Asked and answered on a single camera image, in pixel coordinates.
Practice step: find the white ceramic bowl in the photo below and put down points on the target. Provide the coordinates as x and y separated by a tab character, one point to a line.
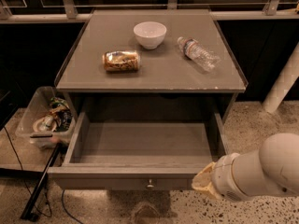
150	34

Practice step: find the clear plastic storage bin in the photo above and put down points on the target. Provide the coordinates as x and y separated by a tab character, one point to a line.
39	107

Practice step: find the black metal stand leg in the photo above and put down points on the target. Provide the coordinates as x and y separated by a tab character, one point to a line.
42	180

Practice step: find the grey top drawer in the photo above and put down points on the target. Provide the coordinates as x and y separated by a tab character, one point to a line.
124	155

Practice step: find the grey drawer cabinet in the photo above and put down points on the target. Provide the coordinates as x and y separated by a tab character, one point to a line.
163	69

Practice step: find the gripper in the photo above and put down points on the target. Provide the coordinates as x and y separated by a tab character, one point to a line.
224	176

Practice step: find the colourful snack bags in bin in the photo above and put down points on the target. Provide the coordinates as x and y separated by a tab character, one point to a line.
60	110

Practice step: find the metal railing frame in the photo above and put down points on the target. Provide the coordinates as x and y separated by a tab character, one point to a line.
38	11

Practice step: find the crushed gold snack can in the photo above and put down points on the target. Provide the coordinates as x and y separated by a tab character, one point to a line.
121	61

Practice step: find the clear plastic water bottle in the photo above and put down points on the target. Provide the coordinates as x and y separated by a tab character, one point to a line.
193	50

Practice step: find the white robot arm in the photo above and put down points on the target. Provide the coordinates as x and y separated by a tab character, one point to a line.
271	170

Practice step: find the white plate in bin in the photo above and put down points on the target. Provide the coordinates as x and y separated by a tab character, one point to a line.
46	124

